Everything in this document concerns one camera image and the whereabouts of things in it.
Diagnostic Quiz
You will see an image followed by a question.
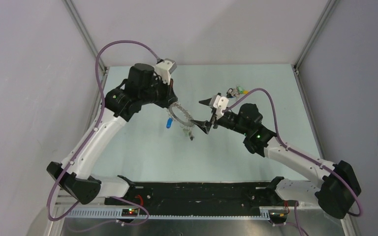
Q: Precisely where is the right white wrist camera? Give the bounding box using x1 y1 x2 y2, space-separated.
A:
209 93 229 119

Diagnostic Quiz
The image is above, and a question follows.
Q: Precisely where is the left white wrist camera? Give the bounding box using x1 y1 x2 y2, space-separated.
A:
154 59 177 85

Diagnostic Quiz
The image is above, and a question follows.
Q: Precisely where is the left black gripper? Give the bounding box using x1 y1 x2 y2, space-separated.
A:
140 75 178 109

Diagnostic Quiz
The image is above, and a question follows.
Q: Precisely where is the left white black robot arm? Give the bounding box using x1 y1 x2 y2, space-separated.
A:
47 59 178 205

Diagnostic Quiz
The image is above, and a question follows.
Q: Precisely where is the left small circuit board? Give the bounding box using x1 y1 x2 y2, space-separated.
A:
121 208 139 217

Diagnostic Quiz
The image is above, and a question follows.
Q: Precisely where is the right small circuit board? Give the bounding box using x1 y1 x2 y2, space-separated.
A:
269 212 286 219

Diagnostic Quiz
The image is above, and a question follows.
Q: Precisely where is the aluminium frame post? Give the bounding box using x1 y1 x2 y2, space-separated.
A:
293 0 340 76
62 0 98 58

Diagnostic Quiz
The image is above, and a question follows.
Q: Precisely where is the grey slotted cable duct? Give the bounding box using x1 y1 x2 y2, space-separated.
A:
67 208 270 220

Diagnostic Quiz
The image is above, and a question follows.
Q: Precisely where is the bunch of coloured keys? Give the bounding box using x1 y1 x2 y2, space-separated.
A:
226 86 249 100

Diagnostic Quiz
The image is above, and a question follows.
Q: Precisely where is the right aluminium frame post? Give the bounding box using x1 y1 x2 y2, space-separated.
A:
293 0 340 76

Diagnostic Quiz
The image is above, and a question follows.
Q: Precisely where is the left aluminium frame post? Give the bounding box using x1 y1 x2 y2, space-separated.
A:
62 0 98 58

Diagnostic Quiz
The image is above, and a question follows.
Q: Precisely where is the large silver keyring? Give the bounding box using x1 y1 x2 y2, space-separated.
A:
167 102 194 141

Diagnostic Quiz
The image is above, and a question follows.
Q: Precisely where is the small circuit board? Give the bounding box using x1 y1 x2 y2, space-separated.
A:
121 208 139 217
269 212 286 219

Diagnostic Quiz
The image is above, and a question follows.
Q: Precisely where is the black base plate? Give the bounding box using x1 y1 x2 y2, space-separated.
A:
123 182 285 216

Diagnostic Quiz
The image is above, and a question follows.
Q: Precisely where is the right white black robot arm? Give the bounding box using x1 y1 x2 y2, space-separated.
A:
191 94 361 219

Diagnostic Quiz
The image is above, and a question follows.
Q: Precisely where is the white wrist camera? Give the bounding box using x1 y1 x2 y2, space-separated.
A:
154 59 177 85
209 93 229 119

